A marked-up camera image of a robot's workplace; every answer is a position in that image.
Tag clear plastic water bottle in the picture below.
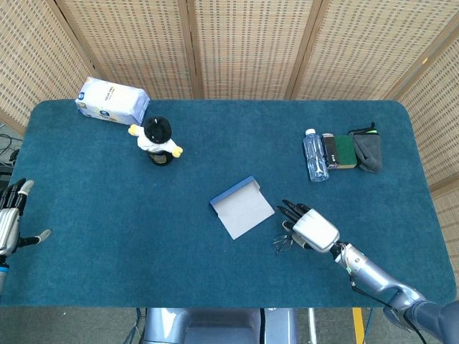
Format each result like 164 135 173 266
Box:
303 128 330 183

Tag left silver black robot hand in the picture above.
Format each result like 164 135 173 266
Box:
0 178 52 257

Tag white tissue pack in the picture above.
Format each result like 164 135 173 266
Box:
74 76 151 126

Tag blue glasses case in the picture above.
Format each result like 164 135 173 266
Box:
209 175 276 241

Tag black wire eyeglasses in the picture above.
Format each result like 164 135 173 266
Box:
272 233 295 254

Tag woven bamboo folding screen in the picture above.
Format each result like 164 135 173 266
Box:
0 0 459 193

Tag black mesh pen holder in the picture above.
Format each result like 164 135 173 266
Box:
148 152 172 167

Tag black floor cables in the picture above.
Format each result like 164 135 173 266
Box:
0 133 21 175

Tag blue-grey robot torso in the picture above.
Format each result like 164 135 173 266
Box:
143 307 298 344

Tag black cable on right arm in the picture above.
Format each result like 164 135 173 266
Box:
349 282 427 344

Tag black plush doll white shirt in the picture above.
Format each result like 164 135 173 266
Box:
128 116 184 158

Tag green hardcover book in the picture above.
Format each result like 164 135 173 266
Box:
333 134 359 170

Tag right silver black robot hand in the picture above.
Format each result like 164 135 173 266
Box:
275 199 341 254

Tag grey folded cloth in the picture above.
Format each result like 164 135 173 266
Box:
348 122 383 173

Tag blue felt table mat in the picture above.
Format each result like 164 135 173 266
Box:
0 99 458 308

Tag small black box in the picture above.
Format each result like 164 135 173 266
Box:
321 133 340 171

